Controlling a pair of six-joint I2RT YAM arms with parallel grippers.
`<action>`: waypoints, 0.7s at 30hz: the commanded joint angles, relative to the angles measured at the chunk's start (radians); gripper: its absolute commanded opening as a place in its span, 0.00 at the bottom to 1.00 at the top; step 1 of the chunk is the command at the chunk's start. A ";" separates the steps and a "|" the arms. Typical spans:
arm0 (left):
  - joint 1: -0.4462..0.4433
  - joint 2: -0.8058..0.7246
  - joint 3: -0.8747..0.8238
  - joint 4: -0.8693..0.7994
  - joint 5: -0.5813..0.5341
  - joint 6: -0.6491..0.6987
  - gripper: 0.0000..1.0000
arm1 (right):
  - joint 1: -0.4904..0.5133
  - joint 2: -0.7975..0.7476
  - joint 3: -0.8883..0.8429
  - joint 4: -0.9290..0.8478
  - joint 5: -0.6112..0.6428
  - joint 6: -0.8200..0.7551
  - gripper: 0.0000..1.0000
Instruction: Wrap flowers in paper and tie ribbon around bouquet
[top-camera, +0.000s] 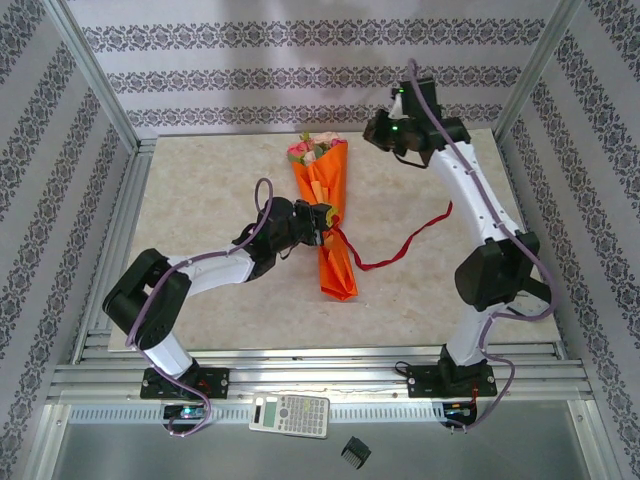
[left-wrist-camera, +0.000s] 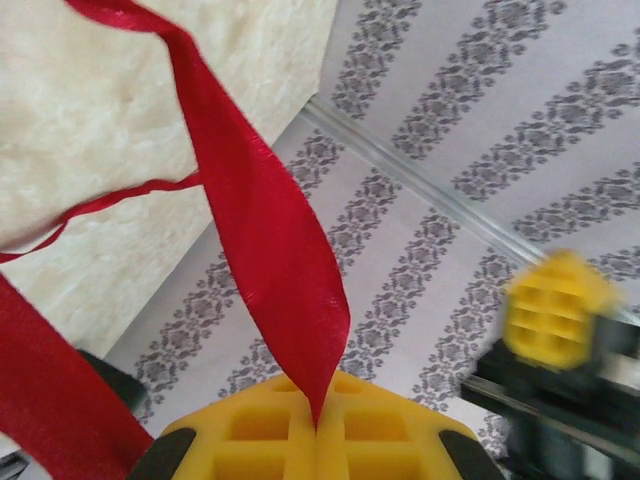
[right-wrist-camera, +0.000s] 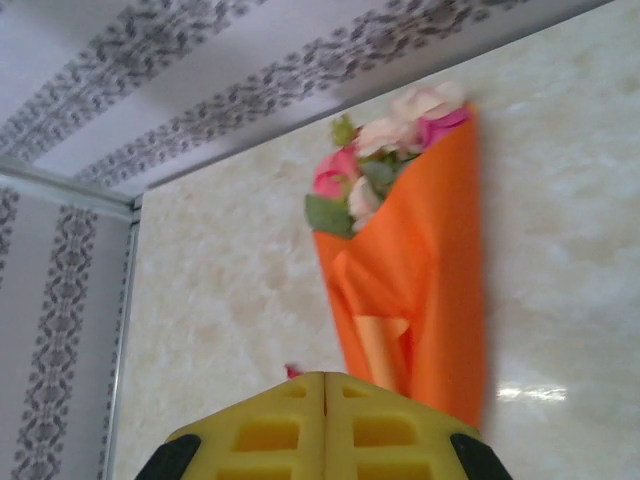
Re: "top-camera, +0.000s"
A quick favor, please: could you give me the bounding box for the orange wrapping paper sheet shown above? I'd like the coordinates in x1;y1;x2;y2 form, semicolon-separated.
287;138;360;302

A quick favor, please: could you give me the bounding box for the red ribbon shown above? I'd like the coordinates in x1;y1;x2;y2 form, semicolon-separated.
327;201;454;274

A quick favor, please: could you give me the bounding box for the small pink artificial rose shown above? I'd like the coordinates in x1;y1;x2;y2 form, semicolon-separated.
286;132;309;160

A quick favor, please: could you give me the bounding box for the white scientific calculator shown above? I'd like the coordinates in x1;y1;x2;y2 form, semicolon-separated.
248;393;331;440

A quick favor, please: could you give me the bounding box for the black plastic comb attachment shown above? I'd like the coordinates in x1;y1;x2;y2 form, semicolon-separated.
340;435;372;470

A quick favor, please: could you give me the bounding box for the aluminium profile frame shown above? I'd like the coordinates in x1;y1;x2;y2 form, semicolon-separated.
22;0;619;480

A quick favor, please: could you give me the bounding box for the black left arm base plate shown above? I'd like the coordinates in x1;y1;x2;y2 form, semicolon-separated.
139;367;231;401

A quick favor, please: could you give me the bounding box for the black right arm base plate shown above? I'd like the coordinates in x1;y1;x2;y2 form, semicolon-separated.
407;364;497;400

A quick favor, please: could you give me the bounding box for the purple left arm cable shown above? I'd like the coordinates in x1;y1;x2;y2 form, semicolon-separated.
123;177;275;440

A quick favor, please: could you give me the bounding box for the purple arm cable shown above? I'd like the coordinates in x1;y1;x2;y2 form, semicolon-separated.
123;177;275;440
405;58;557;435

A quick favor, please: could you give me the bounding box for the slotted metal cable duct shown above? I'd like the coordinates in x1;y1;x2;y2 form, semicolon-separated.
67;403;574;424

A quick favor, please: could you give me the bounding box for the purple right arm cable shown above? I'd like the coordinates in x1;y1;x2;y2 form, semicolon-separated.
405;58;557;435

